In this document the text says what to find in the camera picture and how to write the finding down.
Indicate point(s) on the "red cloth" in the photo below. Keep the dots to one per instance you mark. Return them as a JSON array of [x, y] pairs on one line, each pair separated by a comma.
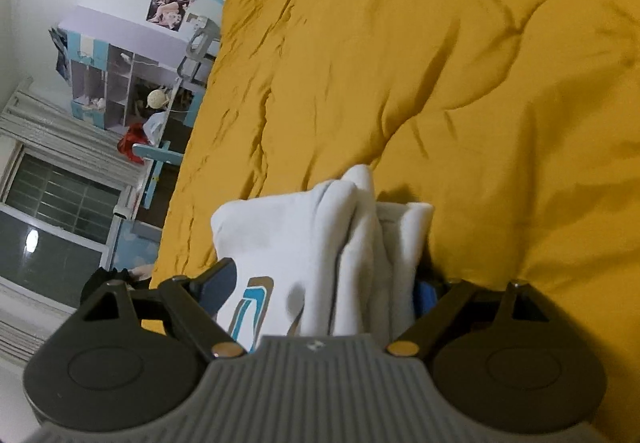
[[132, 139]]

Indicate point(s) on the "white shirt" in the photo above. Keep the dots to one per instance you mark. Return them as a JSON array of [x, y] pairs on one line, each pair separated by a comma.
[[325, 243]]

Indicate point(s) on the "straw hat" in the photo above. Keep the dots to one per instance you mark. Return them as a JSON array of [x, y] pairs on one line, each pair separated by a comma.
[[158, 99]]

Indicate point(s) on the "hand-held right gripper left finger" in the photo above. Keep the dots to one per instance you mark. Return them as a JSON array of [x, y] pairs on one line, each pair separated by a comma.
[[220, 284]]

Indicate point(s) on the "window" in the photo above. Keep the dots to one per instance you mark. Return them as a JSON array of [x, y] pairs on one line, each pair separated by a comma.
[[50, 223]]

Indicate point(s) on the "white window blind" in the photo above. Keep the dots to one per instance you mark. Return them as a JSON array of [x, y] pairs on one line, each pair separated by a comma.
[[65, 133]]

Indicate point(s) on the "yellow quilted blanket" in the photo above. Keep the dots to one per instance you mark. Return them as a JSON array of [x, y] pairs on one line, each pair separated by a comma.
[[425, 73]]

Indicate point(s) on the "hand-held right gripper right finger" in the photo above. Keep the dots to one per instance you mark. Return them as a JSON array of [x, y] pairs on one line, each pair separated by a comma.
[[427, 299]]

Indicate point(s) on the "grey chair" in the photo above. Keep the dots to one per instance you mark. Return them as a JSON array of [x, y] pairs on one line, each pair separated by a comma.
[[200, 45]]

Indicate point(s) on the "lavender and blue shelf unit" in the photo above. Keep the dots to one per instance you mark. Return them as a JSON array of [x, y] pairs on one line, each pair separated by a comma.
[[115, 63]]

